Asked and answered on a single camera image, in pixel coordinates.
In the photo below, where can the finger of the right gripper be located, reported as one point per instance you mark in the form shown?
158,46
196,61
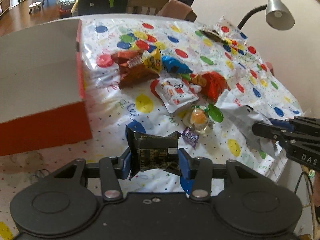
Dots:
271,132
283,124

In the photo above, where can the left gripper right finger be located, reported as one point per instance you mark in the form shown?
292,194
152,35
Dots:
196,175

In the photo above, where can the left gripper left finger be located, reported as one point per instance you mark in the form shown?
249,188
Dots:
111,169

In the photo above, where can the black snack bar wrapper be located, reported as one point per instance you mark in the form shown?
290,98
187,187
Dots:
153,152

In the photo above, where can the white shrimp snack packet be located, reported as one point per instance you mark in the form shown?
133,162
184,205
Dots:
244,117

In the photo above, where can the white strawberry drink pouch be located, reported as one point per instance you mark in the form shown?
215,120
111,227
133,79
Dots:
176,94

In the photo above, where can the red chip bag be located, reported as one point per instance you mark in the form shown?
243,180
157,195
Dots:
212,84

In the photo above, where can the small purple candy wrapper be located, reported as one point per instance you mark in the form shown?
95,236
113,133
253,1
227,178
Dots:
190,137

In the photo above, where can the orange jelly cup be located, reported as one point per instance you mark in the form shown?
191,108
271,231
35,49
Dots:
197,119

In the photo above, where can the balloon print plastic tablecloth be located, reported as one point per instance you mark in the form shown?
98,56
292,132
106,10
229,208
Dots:
161,106

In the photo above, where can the red cardboard box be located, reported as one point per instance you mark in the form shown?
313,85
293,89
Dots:
42,88

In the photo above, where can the brown cookie snack bag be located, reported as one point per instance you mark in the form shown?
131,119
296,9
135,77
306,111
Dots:
132,69

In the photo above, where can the grey desk lamp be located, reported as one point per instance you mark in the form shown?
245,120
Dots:
277,15

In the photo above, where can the blue snack bag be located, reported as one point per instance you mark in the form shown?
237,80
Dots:
174,66

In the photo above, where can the yellow candy bag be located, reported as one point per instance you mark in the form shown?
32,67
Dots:
153,61

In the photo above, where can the dark wrapper on tablecloth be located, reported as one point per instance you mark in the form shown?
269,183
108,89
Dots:
212,35

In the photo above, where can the wooden dining chair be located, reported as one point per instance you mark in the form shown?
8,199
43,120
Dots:
146,7

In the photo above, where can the small white stool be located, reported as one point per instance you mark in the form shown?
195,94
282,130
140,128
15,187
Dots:
36,6

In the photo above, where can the wooden tv cabinet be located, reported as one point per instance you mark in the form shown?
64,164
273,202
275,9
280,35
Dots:
5,5

